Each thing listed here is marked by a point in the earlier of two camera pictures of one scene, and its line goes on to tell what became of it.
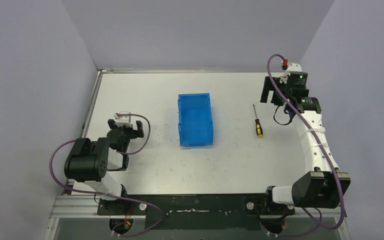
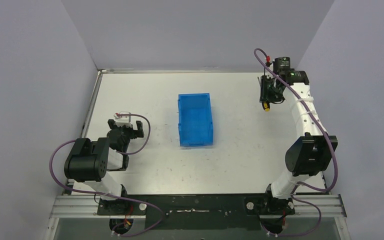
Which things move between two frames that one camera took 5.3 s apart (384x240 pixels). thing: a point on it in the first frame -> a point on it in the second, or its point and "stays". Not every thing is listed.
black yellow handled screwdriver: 258,127 -> 266,106
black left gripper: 125,128 stays
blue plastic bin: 195,119 stays
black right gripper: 270,86 stays
